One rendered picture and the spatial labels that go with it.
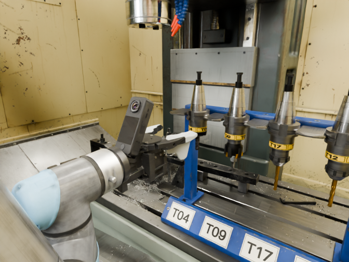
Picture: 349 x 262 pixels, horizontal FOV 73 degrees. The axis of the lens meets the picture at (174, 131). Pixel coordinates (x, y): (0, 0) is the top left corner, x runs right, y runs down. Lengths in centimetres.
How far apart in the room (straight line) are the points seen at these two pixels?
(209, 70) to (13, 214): 111
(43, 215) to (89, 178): 8
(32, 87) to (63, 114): 27
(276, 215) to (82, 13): 174
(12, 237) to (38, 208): 10
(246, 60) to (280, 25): 19
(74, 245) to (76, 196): 7
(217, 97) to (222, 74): 12
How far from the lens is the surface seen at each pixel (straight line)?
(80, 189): 38
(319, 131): 56
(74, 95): 189
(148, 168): 47
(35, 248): 29
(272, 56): 118
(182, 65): 134
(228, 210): 81
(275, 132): 55
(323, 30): 151
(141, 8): 85
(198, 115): 62
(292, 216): 84
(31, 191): 36
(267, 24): 120
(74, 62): 189
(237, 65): 119
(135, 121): 45
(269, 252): 63
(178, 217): 71
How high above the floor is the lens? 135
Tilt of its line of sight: 17 degrees down
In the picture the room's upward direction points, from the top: straight up
